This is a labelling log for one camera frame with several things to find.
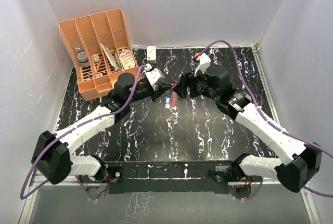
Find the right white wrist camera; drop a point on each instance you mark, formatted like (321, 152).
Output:
(204, 62)

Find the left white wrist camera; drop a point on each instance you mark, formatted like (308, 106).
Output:
(154, 75)

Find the white paper sachet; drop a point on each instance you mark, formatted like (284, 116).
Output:
(110, 57)

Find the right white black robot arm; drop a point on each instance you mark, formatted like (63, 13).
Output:
(296, 162)

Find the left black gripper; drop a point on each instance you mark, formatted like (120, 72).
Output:
(164, 87)

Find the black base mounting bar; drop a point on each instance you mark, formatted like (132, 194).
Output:
(179, 176)

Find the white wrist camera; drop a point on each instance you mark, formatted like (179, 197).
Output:
(204, 62)
(154, 75)

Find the orange pen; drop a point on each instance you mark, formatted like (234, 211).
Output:
(98, 66)

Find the small white card box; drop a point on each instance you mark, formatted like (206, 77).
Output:
(97, 57)

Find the white label packet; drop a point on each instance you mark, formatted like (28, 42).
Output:
(126, 58)

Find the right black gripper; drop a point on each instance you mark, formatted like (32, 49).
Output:
(191, 80)

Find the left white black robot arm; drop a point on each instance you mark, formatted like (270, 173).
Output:
(54, 153)

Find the grey round tin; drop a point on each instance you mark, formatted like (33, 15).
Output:
(83, 59)

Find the orange plastic file organizer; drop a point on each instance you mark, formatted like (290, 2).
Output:
(85, 34)

